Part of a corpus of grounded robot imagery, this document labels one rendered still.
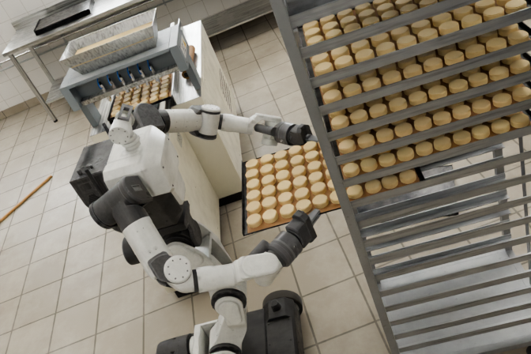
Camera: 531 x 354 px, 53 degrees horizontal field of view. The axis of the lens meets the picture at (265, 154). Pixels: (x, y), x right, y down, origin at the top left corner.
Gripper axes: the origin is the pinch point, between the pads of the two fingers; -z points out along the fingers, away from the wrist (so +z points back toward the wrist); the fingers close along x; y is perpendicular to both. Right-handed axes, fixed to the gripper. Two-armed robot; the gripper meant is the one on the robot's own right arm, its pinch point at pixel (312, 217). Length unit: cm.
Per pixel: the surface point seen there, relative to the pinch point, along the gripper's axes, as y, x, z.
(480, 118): -39, 19, -38
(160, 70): 161, 1, -58
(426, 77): -30, 37, -29
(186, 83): 170, -19, -74
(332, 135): -10.2, 28.1, -9.4
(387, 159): -16.6, 10.8, -22.1
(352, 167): -8.5, 10.9, -15.0
